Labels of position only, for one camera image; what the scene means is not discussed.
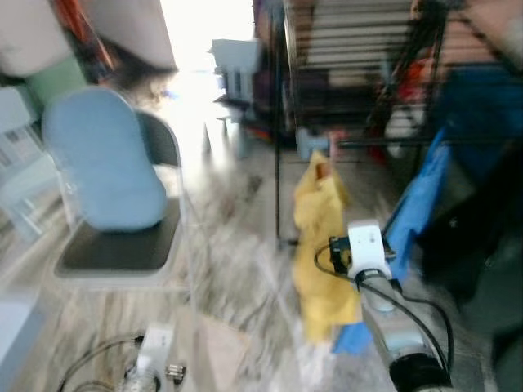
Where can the blue suitcase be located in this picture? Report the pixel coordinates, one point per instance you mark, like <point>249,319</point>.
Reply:
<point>482,114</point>

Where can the grey folding chair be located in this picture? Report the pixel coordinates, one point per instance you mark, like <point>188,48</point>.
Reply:
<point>122,245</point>

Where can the black metal drying rack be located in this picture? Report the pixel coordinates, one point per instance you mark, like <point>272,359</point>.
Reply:
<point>359,49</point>

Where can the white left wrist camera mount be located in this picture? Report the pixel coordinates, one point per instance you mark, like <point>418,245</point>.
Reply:
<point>157,347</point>

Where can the green laundry basket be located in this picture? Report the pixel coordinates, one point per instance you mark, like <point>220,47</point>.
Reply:
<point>57,82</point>

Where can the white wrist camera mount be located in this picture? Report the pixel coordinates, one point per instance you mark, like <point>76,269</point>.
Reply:
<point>157,347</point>
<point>368,245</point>

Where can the black garment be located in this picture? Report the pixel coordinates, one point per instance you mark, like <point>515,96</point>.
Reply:
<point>466,229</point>

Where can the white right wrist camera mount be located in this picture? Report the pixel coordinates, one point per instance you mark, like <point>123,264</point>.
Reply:
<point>368,245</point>

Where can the green leather sofa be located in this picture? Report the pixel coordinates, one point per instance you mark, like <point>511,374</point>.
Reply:
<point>490,343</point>

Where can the yellow t-shirt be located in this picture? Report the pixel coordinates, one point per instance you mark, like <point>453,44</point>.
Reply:
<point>323,245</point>

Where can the bright blue shirt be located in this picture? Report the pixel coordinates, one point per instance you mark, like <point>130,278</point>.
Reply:
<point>417,196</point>

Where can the blue seat cushion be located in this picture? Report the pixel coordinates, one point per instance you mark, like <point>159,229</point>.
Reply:
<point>102,155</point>

